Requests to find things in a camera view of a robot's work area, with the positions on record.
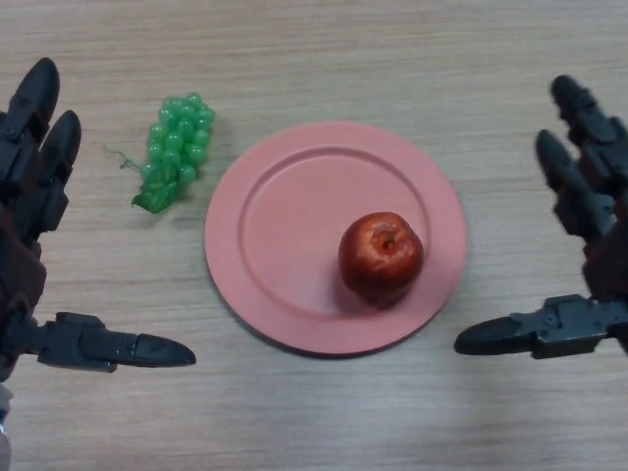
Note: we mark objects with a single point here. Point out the pink round plate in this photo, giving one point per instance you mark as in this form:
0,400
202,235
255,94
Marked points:
284,235

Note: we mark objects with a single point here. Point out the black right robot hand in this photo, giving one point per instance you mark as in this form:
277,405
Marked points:
603,221

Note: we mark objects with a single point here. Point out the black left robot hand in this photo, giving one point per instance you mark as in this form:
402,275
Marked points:
19,221

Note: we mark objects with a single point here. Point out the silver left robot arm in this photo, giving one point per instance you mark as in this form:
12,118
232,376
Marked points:
4,436

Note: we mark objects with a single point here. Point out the green plastic grape bunch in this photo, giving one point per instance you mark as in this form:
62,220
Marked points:
176,142

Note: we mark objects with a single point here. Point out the red apple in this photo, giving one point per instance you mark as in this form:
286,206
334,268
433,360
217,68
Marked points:
378,265

